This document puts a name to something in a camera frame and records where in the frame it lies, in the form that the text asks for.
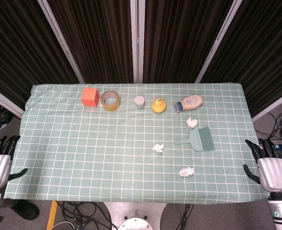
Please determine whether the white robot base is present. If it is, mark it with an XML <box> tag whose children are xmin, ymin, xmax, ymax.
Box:
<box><xmin>104</xmin><ymin>202</ymin><xmax>168</xmax><ymax>230</ymax></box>

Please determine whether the green checked tablecloth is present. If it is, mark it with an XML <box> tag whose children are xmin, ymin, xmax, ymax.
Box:
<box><xmin>3</xmin><ymin>82</ymin><xmax>273</xmax><ymax>205</ymax></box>

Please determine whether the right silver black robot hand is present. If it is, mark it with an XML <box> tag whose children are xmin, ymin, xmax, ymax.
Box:
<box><xmin>243</xmin><ymin>138</ymin><xmax>282</xmax><ymax>192</ymax></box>

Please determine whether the brown packing tape roll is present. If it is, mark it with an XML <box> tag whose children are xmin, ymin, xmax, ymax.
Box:
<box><xmin>100</xmin><ymin>90</ymin><xmax>121</xmax><ymax>112</ymax></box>

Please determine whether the yellow floor strip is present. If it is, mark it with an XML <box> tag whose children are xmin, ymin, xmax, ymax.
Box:
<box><xmin>47</xmin><ymin>200</ymin><xmax>59</xmax><ymax>230</ymax></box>

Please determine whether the orange cube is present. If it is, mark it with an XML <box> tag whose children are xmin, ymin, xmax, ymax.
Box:
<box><xmin>81</xmin><ymin>88</ymin><xmax>100</xmax><ymax>107</ymax></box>

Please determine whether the green hand broom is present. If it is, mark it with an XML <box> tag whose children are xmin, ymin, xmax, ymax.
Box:
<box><xmin>174</xmin><ymin>126</ymin><xmax>215</xmax><ymax>152</ymax></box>

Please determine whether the white floor cable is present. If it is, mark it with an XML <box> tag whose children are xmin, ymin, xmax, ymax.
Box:
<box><xmin>51</xmin><ymin>221</ymin><xmax>76</xmax><ymax>230</ymax></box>

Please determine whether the small grey jar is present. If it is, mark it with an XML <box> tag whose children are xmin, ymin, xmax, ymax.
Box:
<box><xmin>134</xmin><ymin>95</ymin><xmax>145</xmax><ymax>108</ymax></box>

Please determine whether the yellow lemon toy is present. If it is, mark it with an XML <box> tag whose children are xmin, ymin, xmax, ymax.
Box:
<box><xmin>152</xmin><ymin>98</ymin><xmax>167</xmax><ymax>114</ymax></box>

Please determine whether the dark corrugated partition panel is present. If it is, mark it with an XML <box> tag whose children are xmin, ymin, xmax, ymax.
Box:
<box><xmin>0</xmin><ymin>0</ymin><xmax>85</xmax><ymax>119</ymax></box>
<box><xmin>195</xmin><ymin>0</ymin><xmax>282</xmax><ymax>122</ymax></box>
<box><xmin>137</xmin><ymin>0</ymin><xmax>244</xmax><ymax>84</ymax></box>
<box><xmin>37</xmin><ymin>0</ymin><xmax>138</xmax><ymax>84</ymax></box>

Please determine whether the mayonnaise squeeze bottle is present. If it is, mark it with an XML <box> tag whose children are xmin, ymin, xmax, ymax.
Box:
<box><xmin>175</xmin><ymin>94</ymin><xmax>203</xmax><ymax>113</ymax></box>

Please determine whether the black shoe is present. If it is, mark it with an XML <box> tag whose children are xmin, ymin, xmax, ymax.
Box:
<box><xmin>11</xmin><ymin>200</ymin><xmax>40</xmax><ymax>220</ymax></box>

